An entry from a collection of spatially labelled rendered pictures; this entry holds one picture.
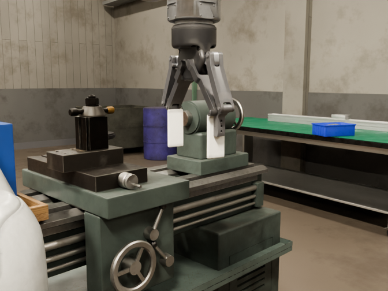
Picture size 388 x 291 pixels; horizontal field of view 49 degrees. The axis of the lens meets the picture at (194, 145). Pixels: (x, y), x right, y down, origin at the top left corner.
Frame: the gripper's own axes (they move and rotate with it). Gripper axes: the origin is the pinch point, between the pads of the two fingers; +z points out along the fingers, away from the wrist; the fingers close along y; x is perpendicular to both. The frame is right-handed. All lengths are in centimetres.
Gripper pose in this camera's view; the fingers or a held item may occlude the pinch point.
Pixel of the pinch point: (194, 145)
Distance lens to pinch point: 73.3
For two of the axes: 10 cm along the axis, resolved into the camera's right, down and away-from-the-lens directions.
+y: 5.1, 1.3, -8.5
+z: 0.0, 9.9, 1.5
